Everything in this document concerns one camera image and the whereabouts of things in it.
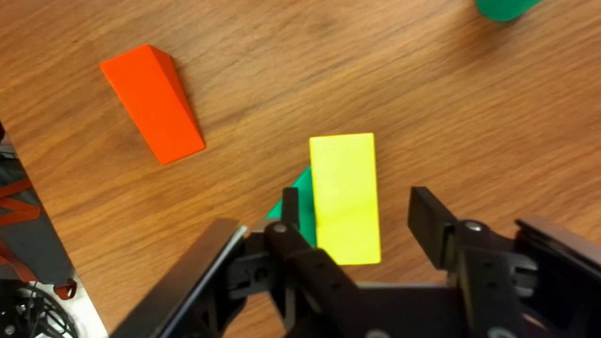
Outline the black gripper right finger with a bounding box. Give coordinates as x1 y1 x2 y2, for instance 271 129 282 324
408 185 458 270

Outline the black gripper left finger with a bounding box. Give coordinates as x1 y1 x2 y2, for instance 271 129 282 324
280 187 299 225

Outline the rectangular yellow block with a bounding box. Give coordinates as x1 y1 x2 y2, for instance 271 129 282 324
310 133 381 264

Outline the rectangular green block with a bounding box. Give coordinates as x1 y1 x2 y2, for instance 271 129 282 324
265 167 318 247

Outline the orange wedge block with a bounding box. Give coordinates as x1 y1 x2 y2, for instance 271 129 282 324
100 45 207 165

